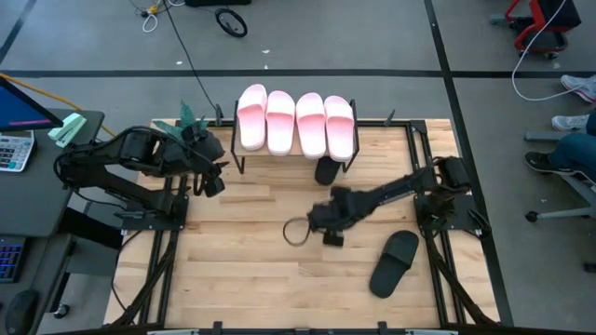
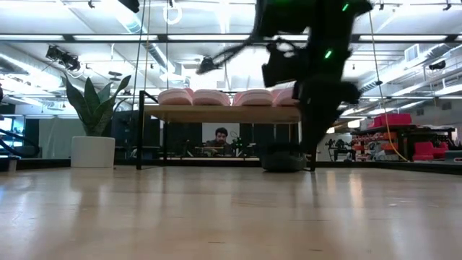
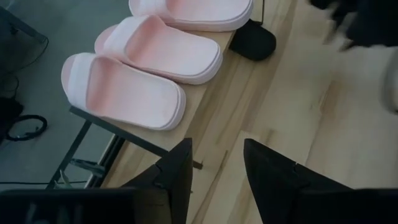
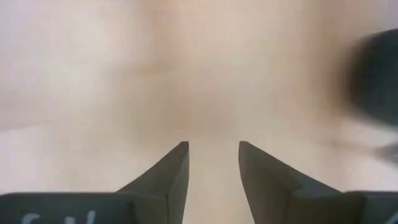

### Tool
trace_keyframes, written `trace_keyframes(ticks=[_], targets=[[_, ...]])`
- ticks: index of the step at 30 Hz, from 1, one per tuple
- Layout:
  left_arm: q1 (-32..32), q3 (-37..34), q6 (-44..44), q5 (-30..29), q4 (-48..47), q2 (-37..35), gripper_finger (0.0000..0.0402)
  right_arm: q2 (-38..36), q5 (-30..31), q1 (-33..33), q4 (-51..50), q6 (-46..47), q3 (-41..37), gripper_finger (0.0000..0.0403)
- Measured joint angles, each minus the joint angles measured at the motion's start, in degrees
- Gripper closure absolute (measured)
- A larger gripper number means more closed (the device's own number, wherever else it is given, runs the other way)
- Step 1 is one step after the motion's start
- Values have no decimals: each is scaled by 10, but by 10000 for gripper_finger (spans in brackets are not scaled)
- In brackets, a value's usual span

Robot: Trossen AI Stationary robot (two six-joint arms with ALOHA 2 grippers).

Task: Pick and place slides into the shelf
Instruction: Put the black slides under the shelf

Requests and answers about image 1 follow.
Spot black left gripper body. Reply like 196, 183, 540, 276
183, 124, 228, 179

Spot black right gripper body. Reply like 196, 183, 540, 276
325, 185, 370, 234

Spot black slide sandal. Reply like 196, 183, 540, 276
314, 155, 344, 186
368, 229, 420, 300

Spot pink slide sandal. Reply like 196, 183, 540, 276
295, 91, 327, 161
323, 95, 356, 163
236, 83, 269, 153
264, 89, 297, 157

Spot wooden shelf black metal legs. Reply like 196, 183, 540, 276
230, 99, 360, 174

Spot green plant in white pot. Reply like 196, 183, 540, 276
152, 100, 210, 141

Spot black and white device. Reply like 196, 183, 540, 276
110, 109, 513, 335

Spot mint green stapler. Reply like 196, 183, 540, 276
47, 112, 88, 149

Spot black box on floor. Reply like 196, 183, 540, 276
184, 0, 252, 7

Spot black side desk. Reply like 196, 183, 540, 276
0, 109, 106, 335

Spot computer monitor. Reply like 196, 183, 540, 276
0, 74, 64, 133

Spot grey desk calculator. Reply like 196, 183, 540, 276
0, 129, 36, 173

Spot person's black shoe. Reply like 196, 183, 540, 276
524, 151, 574, 177

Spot backlit computer keyboard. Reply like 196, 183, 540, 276
0, 235, 27, 284

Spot person's leg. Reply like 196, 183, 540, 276
548, 109, 596, 172

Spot grey office chair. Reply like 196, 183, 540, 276
523, 129, 596, 275

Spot black computer mouse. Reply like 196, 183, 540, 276
4, 288, 41, 335

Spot red and black cart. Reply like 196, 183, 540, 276
488, 0, 583, 60

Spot person's white pink shoe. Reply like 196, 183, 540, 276
560, 74, 596, 104

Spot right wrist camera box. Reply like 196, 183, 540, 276
322, 230, 345, 248

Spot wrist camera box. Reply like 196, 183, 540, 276
322, 230, 345, 248
202, 174, 227, 199

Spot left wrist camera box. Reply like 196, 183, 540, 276
202, 174, 227, 199

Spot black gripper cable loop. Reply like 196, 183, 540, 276
282, 216, 312, 248

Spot black floor cable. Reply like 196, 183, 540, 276
161, 0, 219, 113

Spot black coiled cable ring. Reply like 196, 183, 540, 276
214, 7, 249, 38

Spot white floor cable with plug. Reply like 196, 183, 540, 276
129, 0, 186, 34

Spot yellow cable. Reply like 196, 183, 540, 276
0, 73, 117, 139

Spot long white cable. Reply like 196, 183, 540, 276
510, 0, 596, 102

